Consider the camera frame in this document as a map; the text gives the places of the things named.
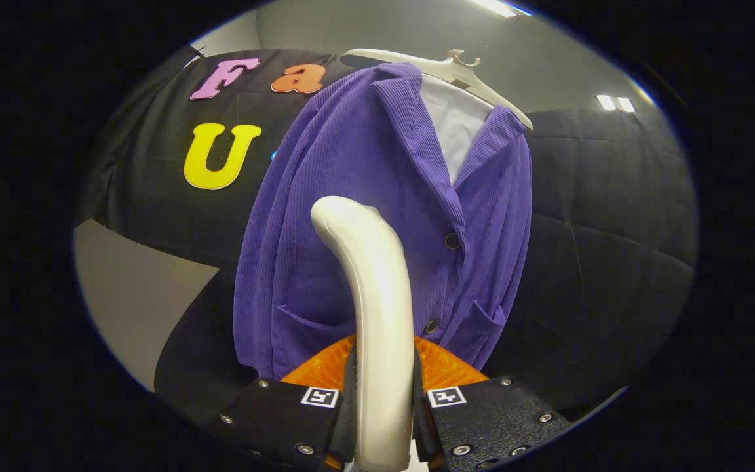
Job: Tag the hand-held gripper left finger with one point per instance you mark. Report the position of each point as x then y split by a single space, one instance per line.
286 419

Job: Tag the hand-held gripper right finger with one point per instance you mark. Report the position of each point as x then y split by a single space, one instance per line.
489 423

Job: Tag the white shirt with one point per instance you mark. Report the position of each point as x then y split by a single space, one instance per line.
456 124

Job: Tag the white plastic clothes hanger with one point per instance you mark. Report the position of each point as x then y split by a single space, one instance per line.
456 71

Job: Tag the grey cabinet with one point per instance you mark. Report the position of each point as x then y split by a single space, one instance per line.
135 295

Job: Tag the black backdrop cloth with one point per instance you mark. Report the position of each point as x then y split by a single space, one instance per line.
613 229

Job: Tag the double ceiling light panel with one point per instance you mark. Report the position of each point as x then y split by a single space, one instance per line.
615 103

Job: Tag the black backdrop clip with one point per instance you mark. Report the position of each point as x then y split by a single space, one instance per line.
197 50

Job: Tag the large ceiling light panel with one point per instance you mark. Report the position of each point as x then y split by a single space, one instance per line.
499 6

